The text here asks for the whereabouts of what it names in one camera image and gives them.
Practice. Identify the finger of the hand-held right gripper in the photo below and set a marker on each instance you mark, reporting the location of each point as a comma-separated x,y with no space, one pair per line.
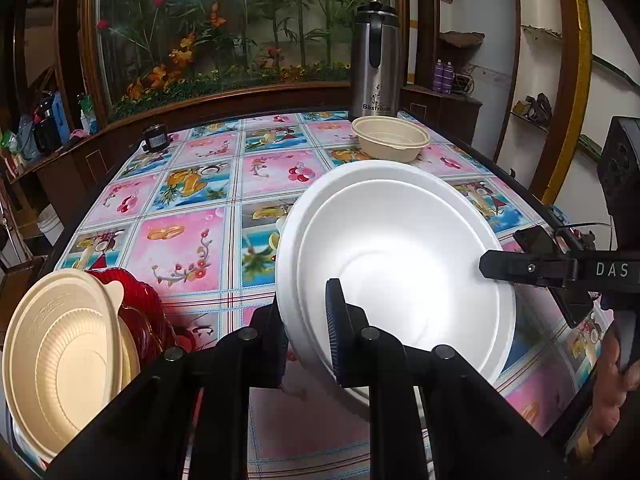
530,267

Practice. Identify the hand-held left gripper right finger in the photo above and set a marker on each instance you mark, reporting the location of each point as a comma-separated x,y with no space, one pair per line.
334,330

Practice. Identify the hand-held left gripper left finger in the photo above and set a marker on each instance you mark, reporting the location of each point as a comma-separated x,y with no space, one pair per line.
265,350

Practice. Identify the red glass plate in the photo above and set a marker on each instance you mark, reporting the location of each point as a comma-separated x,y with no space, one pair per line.
140,305
182,337

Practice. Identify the white foam bowl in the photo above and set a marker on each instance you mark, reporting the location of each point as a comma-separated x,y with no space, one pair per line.
287,260
400,260

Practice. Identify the beige plastic bowl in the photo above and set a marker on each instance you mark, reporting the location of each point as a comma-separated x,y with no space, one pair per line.
65,370
131,355
390,150

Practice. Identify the person's right hand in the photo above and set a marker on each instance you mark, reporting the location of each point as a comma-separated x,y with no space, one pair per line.
607,400

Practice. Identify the black eyeglasses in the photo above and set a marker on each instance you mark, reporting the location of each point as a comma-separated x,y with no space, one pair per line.
564,234

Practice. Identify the printed fruit tablecloth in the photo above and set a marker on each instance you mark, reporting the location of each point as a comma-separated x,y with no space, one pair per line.
185,240

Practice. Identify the dark small ornament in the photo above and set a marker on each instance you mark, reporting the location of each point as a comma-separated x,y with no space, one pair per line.
540,107

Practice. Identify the wooden corner cabinet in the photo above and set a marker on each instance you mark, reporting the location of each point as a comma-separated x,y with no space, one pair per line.
440,110

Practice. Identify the purple spray can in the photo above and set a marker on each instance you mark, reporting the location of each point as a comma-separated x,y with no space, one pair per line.
449,79
438,77

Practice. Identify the small black jar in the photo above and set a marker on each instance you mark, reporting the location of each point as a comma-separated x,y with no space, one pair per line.
156,139

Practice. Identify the white bucket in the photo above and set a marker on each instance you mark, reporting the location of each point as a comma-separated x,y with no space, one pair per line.
51,227

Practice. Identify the steel thermos jug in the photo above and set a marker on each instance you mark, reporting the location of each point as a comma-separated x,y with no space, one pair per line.
375,75

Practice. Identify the wooden sideboard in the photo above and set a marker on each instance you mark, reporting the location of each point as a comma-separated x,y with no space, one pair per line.
65,180

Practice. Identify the white green-capped bottle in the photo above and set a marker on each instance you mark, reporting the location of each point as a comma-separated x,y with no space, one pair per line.
85,117

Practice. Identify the blue bottle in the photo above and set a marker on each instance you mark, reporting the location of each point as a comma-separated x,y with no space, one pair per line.
61,120

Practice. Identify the artificial flower display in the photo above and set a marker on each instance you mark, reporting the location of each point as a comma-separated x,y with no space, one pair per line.
225,35

